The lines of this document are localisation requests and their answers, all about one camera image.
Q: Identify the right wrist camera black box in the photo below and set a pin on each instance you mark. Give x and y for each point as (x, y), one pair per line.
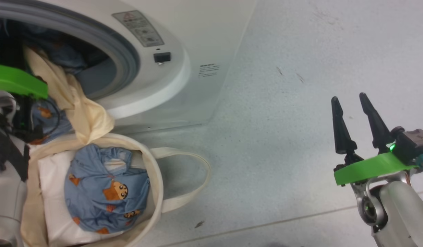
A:
(412, 144)

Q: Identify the grey warning sticker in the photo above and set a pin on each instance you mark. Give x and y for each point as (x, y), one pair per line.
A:
(139, 29)

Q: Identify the white cushion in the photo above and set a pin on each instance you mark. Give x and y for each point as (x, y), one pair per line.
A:
(53, 206)

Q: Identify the cream yellow garment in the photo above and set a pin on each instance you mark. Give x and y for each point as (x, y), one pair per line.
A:
(88, 120)

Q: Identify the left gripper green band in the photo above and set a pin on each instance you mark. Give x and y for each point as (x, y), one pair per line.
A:
(16, 80)

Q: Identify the blue bear print garment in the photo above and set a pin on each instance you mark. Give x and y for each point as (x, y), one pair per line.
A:
(41, 120)
(105, 206)

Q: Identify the white front-load washing machine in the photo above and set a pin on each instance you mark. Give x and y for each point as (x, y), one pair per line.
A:
(204, 34)

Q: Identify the cream canvas laundry basket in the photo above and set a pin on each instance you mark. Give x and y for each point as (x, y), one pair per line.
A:
(156, 192)

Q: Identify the black door latch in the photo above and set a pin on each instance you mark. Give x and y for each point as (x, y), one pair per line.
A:
(162, 57)

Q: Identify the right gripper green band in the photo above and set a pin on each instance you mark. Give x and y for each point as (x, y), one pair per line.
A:
(369, 168)

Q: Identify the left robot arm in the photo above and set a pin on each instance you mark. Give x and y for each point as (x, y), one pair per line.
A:
(5, 192)

